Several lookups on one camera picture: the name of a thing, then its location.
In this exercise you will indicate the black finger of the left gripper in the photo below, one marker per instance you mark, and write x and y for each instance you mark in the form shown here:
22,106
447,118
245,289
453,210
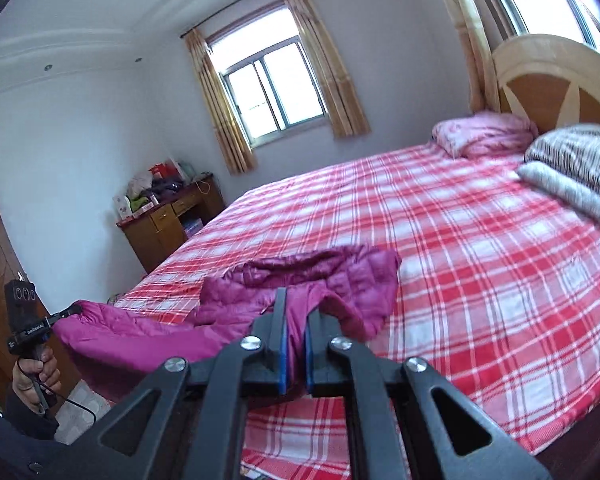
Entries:
73,309

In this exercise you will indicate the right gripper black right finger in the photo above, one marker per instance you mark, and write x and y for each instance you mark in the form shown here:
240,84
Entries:
404,419

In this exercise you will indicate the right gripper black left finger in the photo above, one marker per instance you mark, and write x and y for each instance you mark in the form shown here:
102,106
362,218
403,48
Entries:
186,420

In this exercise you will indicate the magenta puffer down jacket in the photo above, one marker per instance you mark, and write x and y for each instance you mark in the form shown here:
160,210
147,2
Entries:
114,349

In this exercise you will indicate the dark sleeve forearm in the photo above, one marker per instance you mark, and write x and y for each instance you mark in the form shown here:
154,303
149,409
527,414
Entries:
27,440

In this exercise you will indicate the person's left hand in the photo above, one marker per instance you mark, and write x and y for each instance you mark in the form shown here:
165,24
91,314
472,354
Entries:
28,372

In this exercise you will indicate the brown wooden desk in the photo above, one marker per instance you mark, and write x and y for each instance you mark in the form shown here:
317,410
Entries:
158,232

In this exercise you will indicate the pile of clutter on desk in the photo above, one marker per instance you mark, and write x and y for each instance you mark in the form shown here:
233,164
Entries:
152,187

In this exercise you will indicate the folded items in desk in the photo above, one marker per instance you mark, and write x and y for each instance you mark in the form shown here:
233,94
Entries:
192,226

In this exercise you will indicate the red white plaid bed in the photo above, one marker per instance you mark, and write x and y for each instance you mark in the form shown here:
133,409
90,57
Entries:
499,283

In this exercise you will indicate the left beige curtain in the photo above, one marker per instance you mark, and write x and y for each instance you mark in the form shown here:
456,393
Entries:
228,131

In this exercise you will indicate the pink floral folded quilt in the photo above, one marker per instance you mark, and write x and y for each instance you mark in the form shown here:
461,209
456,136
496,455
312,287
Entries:
485,134

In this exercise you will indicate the right beige curtain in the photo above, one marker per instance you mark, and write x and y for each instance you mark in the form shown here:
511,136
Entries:
343,108

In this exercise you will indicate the black white striped blanket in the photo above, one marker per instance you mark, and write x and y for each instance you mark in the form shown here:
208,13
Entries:
574,151

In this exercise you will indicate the beige curtain beside headboard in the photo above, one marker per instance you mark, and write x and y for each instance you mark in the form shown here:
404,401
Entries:
483,85

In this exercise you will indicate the wooden bed headboard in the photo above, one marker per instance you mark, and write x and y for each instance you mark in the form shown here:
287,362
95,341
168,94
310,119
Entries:
553,81

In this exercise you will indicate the window with white frame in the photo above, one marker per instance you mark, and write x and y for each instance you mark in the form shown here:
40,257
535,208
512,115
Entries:
267,74

